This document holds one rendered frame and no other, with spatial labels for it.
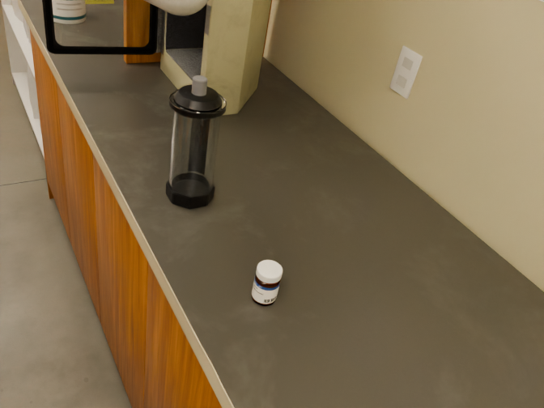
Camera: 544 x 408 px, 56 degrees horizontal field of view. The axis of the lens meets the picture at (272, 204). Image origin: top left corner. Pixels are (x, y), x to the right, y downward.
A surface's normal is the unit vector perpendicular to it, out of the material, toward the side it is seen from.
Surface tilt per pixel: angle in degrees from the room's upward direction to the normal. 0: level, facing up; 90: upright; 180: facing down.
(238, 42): 90
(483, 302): 0
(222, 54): 90
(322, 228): 0
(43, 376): 0
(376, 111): 90
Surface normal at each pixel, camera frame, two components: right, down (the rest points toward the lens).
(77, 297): 0.17, -0.79
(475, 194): -0.86, 0.18
